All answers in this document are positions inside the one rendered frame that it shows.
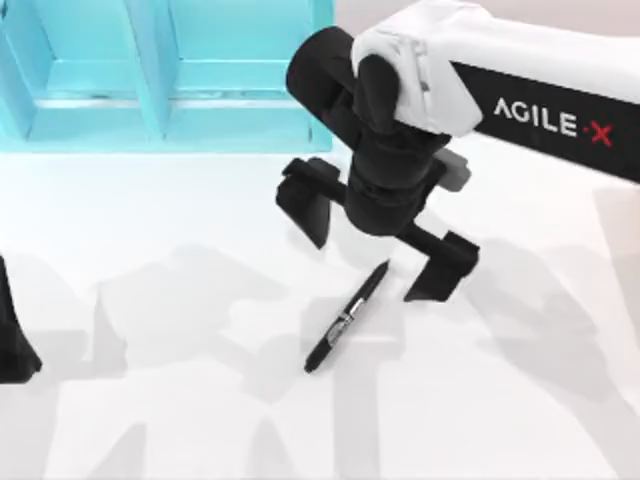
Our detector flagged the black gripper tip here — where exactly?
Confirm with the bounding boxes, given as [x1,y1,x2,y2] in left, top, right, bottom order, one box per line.
[0,256,44,386]

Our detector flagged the black pen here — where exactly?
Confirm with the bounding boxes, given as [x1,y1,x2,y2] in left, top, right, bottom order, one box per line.
[303,258,392,375]

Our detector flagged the pale grey rounded box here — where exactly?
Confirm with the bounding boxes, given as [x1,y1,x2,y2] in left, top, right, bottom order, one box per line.
[433,148,472,193]

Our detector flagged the light blue rack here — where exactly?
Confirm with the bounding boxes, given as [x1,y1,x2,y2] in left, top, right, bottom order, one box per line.
[0,0,334,154]

